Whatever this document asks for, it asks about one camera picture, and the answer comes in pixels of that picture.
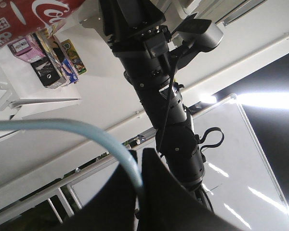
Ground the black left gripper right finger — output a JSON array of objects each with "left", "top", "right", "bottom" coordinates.
[{"left": 139, "top": 148, "right": 238, "bottom": 231}]

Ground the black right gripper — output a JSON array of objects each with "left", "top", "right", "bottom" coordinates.
[{"left": 99, "top": 0, "right": 173, "bottom": 79}]

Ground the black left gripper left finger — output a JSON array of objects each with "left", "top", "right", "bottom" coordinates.
[{"left": 0, "top": 155, "right": 136, "bottom": 231}]

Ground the red Coca-Cola aluminium bottle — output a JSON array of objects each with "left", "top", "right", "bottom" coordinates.
[{"left": 0, "top": 0, "right": 84, "bottom": 48}]

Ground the light blue plastic basket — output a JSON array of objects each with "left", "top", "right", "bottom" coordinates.
[{"left": 0, "top": 118, "right": 144, "bottom": 193}]

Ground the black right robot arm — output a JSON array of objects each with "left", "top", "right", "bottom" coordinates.
[{"left": 99, "top": 0, "right": 223, "bottom": 209}]

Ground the white shelf unit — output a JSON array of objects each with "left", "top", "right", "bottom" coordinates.
[{"left": 0, "top": 0, "right": 289, "bottom": 193}]

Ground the pink snack box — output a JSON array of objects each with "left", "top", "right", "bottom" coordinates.
[{"left": 8, "top": 34, "right": 46, "bottom": 63}]

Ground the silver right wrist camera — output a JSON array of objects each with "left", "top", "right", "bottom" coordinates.
[{"left": 174, "top": 19, "right": 223, "bottom": 52}]

